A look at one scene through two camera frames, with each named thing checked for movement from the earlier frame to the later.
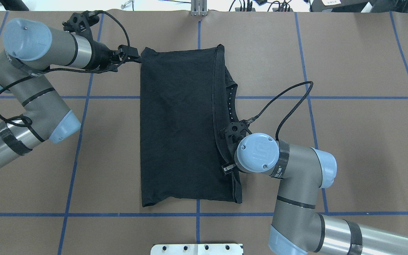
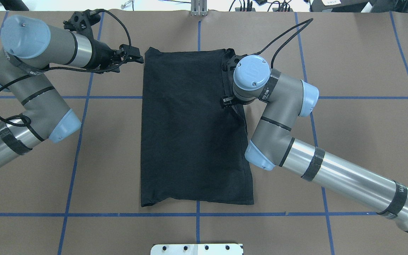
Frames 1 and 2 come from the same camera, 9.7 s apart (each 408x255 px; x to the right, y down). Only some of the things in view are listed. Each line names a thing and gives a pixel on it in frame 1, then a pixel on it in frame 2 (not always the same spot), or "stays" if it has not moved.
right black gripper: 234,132 to 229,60
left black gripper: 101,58 stays
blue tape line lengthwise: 67,210 stays
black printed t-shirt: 187,97 stays
